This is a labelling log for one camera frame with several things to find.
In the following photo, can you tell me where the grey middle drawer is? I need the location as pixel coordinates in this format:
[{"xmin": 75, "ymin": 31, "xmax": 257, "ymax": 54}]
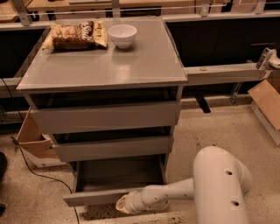
[{"xmin": 53, "ymin": 126, "xmax": 173, "ymax": 162}]

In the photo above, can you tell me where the grey drawer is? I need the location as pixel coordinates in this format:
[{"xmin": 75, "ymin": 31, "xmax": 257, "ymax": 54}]
[
  {"xmin": 31, "ymin": 87, "xmax": 181, "ymax": 134},
  {"xmin": 53, "ymin": 126, "xmax": 173, "ymax": 162},
  {"xmin": 64, "ymin": 155, "xmax": 166, "ymax": 207}
]

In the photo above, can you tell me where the white bowl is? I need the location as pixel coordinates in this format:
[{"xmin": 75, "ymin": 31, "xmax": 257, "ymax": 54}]
[{"xmin": 108, "ymin": 24, "xmax": 137, "ymax": 49}]

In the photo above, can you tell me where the grey top drawer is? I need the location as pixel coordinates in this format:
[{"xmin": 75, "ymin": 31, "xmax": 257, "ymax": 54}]
[{"xmin": 31, "ymin": 87, "xmax": 181, "ymax": 134}]

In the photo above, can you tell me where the black object at left edge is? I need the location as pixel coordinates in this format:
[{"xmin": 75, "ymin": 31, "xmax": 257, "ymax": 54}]
[{"xmin": 0, "ymin": 152, "xmax": 7, "ymax": 179}]

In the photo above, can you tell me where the grey metal rail frame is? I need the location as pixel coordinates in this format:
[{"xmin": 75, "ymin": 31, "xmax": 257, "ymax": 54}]
[{"xmin": 1, "ymin": 10, "xmax": 280, "ymax": 98}]

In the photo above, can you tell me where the grey drawer cabinet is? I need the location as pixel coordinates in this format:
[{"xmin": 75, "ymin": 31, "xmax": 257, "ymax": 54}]
[{"xmin": 16, "ymin": 17, "xmax": 188, "ymax": 185}]

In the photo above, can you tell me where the white device on rail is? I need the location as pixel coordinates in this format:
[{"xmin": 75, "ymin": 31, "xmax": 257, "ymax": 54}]
[{"xmin": 255, "ymin": 47, "xmax": 280, "ymax": 70}]

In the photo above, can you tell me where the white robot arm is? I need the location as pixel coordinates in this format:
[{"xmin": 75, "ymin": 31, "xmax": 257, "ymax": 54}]
[{"xmin": 115, "ymin": 146, "xmax": 252, "ymax": 224}]

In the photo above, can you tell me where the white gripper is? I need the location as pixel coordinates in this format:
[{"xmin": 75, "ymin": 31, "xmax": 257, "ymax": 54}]
[{"xmin": 115, "ymin": 192, "xmax": 146, "ymax": 214}]

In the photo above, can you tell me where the brown snack bag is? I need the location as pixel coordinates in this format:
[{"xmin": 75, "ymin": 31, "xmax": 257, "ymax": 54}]
[{"xmin": 42, "ymin": 20, "xmax": 108, "ymax": 51}]

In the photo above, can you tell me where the cardboard box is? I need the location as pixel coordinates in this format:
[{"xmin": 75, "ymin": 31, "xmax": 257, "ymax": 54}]
[
  {"xmin": 17, "ymin": 110, "xmax": 57, "ymax": 159},
  {"xmin": 248, "ymin": 78, "xmax": 280, "ymax": 130}
]

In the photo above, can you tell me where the black cable on floor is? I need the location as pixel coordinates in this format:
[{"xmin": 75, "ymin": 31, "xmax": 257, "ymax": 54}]
[{"xmin": 10, "ymin": 136, "xmax": 81, "ymax": 224}]

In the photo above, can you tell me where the right cardboard box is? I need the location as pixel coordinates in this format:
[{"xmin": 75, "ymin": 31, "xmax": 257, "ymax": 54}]
[{"xmin": 248, "ymin": 78, "xmax": 280, "ymax": 130}]

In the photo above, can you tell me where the grey bottom drawer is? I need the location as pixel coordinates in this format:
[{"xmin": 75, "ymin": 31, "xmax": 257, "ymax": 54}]
[{"xmin": 64, "ymin": 155, "xmax": 166, "ymax": 207}]

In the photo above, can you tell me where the left cardboard box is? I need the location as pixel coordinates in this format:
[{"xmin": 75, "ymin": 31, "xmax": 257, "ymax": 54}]
[{"xmin": 17, "ymin": 110, "xmax": 57, "ymax": 159}]

